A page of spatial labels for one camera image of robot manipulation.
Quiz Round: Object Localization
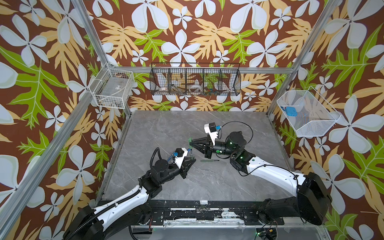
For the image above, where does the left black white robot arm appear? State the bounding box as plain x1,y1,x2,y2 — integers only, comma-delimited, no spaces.
63,148,196,240

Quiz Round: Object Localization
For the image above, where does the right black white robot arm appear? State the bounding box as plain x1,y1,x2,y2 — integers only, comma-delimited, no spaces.
190,132,332,226

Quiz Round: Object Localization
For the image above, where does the blue object in basket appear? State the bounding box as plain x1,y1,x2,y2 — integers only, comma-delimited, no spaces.
284,107,298,117

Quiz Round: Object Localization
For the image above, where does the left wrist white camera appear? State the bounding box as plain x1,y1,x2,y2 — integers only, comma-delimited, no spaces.
173,148,188,169

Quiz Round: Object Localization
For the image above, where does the wrist white camera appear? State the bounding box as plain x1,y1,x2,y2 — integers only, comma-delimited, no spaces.
173,148,188,169
204,123,221,145

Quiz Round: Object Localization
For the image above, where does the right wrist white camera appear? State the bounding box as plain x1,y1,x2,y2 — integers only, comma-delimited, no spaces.
204,123,221,145

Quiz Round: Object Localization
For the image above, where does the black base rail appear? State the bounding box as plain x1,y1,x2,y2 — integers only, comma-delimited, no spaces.
128,200,284,226

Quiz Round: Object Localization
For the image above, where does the black wire basket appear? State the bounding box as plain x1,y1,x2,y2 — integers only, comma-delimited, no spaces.
149,62,242,96

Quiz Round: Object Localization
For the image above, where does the white wire basket right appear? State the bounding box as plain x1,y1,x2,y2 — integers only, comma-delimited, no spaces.
277,87,341,138

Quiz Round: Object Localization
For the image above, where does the white wire basket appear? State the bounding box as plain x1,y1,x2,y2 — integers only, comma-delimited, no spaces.
90,68,135,109
277,87,341,138

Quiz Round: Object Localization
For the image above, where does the white wire basket left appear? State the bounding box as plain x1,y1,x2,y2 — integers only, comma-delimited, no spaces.
90,68,135,109

